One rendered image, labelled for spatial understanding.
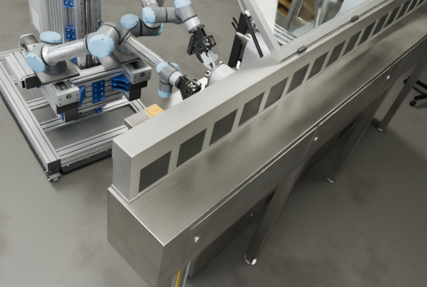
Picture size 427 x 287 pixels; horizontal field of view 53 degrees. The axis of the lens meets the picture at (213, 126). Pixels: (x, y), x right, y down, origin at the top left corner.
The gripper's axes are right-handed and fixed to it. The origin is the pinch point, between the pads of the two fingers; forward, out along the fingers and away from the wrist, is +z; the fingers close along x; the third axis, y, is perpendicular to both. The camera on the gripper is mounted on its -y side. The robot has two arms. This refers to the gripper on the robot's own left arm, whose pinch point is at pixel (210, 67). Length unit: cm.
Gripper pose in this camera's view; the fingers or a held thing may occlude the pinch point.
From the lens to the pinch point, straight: 209.2
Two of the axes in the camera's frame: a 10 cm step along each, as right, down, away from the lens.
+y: 6.0, -1.7, -7.8
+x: 6.7, -4.3, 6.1
